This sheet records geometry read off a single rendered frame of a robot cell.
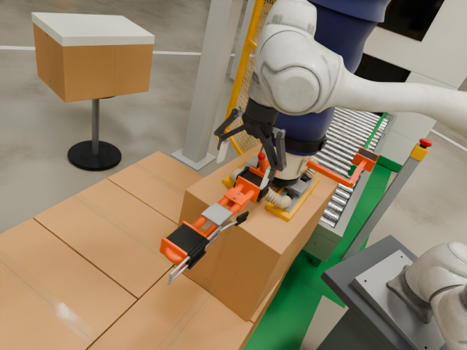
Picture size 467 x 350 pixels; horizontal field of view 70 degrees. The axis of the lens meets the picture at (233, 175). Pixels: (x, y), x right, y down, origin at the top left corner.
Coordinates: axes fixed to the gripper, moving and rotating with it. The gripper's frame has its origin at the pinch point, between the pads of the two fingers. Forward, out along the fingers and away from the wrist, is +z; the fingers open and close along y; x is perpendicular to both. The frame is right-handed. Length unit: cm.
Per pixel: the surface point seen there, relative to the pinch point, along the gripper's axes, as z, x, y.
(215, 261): 48.9, -10.1, 2.3
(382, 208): 67, -134, -49
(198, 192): 27.0, -13.4, 18.0
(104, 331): 67, 26, 19
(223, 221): 12.6, 6.5, -1.9
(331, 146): 67, -181, 3
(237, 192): 12.7, -7.0, 1.9
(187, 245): 11.7, 20.4, -0.6
